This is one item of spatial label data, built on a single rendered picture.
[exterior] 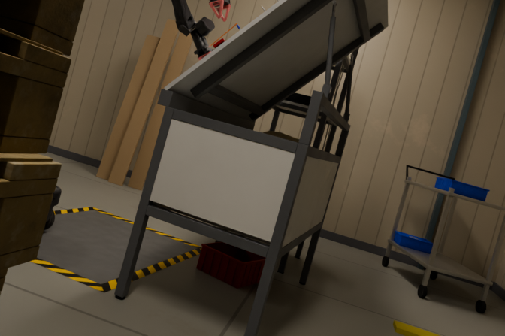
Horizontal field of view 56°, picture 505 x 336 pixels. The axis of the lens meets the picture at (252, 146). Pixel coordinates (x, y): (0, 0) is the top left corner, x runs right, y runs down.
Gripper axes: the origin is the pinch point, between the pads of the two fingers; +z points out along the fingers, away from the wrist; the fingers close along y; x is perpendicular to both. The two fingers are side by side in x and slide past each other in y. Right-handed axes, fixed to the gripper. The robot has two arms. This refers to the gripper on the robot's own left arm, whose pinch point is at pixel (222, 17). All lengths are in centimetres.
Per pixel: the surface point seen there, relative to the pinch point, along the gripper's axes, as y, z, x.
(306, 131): -27, 59, -39
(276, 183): -29, 77, -25
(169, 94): -31.7, 36.1, 13.5
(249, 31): -24.7, 17.4, -21.3
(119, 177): 169, 59, 199
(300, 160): -28, 70, -35
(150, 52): 204, -61, 170
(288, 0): -24.2, 9.3, -38.4
